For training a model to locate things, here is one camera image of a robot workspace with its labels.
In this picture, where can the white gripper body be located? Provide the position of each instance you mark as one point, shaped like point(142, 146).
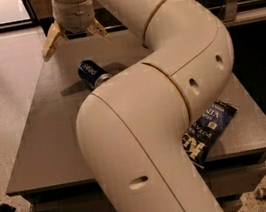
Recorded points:
point(73, 16)

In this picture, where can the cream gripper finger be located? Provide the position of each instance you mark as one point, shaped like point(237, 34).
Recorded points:
point(96, 28)
point(54, 37)

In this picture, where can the blue pepsi can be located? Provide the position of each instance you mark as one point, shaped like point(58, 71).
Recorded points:
point(92, 73)

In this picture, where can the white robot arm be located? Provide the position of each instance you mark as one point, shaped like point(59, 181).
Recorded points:
point(130, 127)

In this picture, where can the grey drawer cabinet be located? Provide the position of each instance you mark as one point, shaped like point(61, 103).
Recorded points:
point(50, 163)

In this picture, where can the blue kettle chips bag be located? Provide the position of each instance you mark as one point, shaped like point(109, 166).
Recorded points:
point(204, 132)

